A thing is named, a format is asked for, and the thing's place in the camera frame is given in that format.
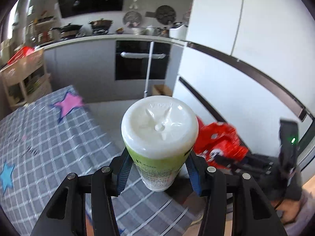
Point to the red trash bin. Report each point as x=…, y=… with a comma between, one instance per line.
x=182, y=192

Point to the red plastic basket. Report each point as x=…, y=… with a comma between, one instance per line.
x=23, y=52

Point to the beige plastic storage rack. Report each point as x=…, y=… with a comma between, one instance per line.
x=26, y=80

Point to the black wok on stove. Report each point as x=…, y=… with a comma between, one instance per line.
x=69, y=31

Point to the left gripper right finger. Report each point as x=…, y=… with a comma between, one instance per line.
x=253, y=213

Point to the red plastic bag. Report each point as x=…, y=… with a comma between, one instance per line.
x=221, y=139

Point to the white refrigerator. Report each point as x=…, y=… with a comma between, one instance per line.
x=250, y=63

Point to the grey checked tablecloth with stars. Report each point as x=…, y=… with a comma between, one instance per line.
x=39, y=149

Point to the person hand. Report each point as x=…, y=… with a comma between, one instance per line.
x=295, y=211

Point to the cardboard box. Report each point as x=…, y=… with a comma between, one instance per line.
x=161, y=89

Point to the green white plastic bottle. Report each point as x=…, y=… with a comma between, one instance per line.
x=159, y=133

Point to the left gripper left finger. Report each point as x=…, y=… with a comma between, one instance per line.
x=64, y=214

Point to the black built-in oven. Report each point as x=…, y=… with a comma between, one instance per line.
x=131, y=60

